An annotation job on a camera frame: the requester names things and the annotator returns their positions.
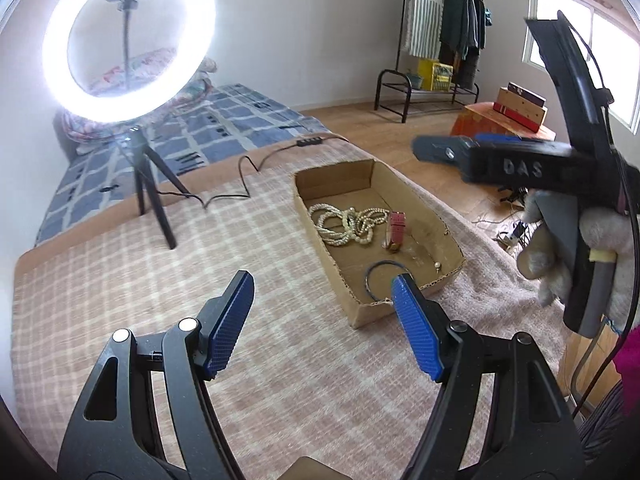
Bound beige pearl necklace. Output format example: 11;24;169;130
345;206;392;248

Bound black metal shoe rack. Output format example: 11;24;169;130
374;67;481;125

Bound tangled floor cables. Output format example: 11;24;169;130
480;185;536;253

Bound dark ribbed object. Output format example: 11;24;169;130
580;380;640;467

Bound black bangle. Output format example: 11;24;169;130
365;260;416;303

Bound red watch strap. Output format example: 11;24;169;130
382;211;408;252

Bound black clothes rack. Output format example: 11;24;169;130
391;0;487;61

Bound window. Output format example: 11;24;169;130
520;0;640;136

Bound white pearl necklace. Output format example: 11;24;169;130
307;202;358;248

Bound pink plaid blanket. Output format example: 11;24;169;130
10;137;576;480

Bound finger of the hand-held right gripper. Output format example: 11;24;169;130
474;132;525;145
411;135;576;187

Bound black tripod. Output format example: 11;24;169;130
117;127;193;250

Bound black power cable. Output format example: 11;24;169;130
159;135;351;211

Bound dark hanging clothes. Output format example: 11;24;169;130
440;0;488;88

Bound blue patterned bedsheet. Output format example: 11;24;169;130
34;83;321;247

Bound white striped cloth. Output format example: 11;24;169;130
404;0;447;58

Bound black phone holder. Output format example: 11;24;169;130
106;0;156;93

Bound red and tan box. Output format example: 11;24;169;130
492;81;548;133

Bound floral pillow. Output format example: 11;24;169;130
89;46;219;97

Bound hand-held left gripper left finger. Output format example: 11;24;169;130
56;270;255;480

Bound cardboard box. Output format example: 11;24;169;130
292;158;466;330

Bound yellow box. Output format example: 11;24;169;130
417;58;453;92

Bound person's right hand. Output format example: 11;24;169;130
517;190;640;332

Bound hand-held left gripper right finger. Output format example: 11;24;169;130
391;272;588;480

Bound white ring light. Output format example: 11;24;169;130
42;0;217;123

